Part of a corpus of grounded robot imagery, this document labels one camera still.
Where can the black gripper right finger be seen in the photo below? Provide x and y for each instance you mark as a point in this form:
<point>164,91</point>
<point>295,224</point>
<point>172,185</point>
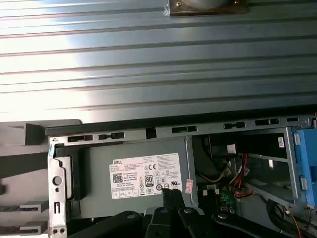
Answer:
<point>195,223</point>

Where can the blue disk carrier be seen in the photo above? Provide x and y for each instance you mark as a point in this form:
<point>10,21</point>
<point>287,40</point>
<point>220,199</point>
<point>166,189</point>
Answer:
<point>309,161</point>

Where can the green motherboard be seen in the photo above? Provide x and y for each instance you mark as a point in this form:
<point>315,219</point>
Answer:
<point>226,197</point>

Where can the dark RAM stick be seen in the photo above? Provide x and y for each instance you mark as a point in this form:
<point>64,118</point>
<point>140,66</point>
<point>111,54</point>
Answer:
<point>29,231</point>
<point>29,208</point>

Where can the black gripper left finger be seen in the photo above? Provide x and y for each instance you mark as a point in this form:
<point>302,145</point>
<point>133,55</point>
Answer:
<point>158,223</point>

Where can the metal drive cage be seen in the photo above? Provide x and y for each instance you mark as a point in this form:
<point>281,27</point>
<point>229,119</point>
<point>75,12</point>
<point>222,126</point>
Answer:
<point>289,161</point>

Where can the grey power supply unit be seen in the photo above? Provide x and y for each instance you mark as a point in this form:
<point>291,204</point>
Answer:
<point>99,161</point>

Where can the black metal PC case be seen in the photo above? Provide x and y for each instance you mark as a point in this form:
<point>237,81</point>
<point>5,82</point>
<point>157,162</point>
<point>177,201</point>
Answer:
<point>210,129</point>

